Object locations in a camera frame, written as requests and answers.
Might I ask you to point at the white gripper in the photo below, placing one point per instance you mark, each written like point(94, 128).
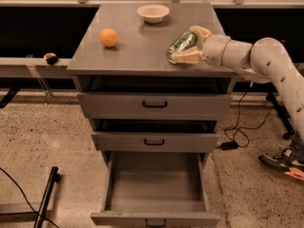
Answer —
point(215, 49)

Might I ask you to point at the green soda can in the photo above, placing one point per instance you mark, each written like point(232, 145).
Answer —
point(187, 42)

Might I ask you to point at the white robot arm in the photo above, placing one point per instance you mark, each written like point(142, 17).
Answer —
point(265, 61)

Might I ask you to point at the grey drawer cabinet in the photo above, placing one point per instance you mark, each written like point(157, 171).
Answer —
point(138, 64)

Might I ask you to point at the top grey drawer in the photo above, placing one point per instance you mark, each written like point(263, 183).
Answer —
point(154, 106)

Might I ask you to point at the grey drawer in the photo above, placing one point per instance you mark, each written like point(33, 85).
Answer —
point(154, 106)
point(155, 142)
point(155, 190)

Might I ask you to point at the middle grey drawer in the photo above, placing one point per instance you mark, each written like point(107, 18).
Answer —
point(155, 142)

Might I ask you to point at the bottom grey drawer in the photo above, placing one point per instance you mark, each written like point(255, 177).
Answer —
point(155, 190)

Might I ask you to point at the white paper bowl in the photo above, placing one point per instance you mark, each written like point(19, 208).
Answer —
point(153, 13)

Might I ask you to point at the orange fruit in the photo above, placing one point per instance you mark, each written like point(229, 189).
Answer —
point(108, 37)

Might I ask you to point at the black power adapter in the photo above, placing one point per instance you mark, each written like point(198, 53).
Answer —
point(228, 145)

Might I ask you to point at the blue jeans leg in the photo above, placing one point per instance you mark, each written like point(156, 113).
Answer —
point(297, 146)

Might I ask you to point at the black orange sneaker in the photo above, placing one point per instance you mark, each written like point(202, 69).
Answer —
point(286, 162)

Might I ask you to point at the black tape measure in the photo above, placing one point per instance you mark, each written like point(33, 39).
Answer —
point(51, 58)

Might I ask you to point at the black metal stand leg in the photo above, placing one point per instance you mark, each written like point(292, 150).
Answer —
point(54, 177)

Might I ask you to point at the grey metal rail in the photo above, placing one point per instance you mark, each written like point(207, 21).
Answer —
point(28, 67)

